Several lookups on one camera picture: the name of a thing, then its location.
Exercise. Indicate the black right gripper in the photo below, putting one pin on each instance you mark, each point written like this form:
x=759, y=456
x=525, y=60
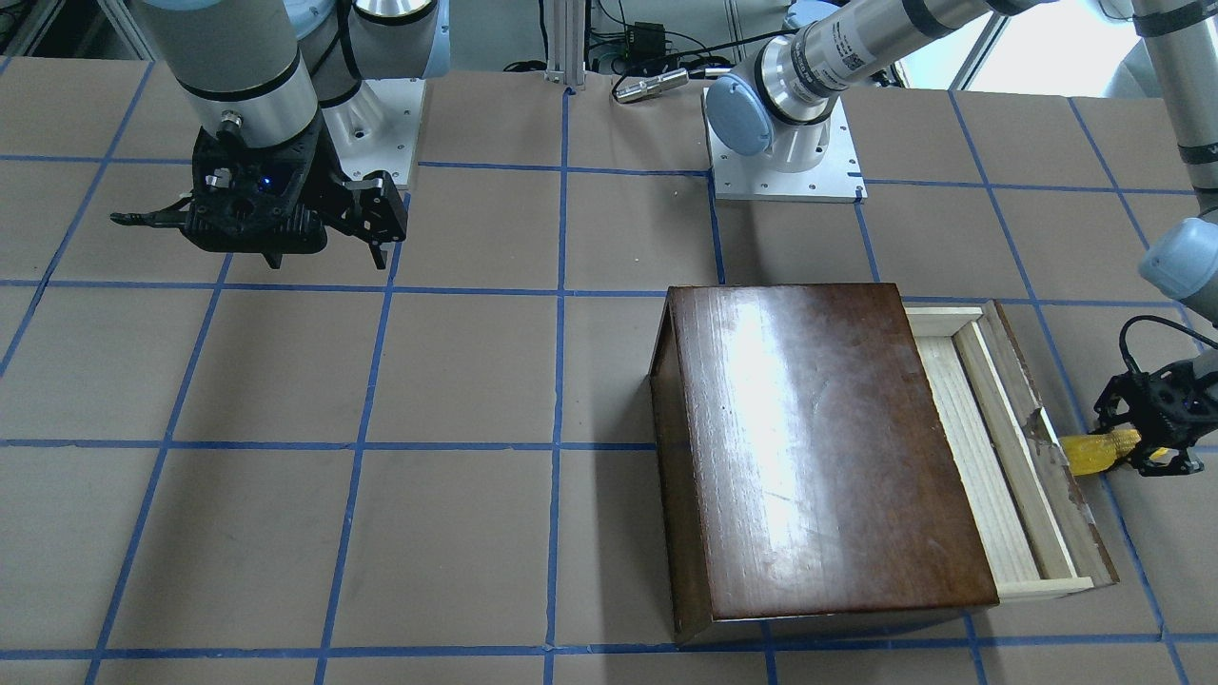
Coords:
x=366, y=205

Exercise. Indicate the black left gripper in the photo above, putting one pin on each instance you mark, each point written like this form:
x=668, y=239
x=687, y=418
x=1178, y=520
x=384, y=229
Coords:
x=1201, y=401

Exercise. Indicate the yellow toy corn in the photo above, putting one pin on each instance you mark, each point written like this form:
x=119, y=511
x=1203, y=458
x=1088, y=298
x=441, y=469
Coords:
x=1097, y=453

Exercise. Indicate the light wooden drawer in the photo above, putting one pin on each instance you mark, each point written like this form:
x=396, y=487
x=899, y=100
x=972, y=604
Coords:
x=1036, y=526

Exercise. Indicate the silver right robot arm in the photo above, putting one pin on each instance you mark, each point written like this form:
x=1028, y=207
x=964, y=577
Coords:
x=515, y=315

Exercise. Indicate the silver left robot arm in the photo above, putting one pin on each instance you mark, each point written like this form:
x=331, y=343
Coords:
x=793, y=83

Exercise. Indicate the dark wooden drawer cabinet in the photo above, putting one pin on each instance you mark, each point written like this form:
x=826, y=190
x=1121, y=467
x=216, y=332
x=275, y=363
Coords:
x=805, y=474

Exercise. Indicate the silver cylinder tool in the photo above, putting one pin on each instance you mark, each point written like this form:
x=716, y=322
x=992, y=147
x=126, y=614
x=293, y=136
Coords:
x=652, y=86

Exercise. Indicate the black power adapter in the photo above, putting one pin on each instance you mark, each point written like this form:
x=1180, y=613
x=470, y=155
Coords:
x=645, y=40

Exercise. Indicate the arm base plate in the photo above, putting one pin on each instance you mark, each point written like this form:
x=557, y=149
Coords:
x=377, y=130
x=815, y=166

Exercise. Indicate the aluminium frame post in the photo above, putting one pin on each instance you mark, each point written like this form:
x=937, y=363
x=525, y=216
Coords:
x=565, y=44

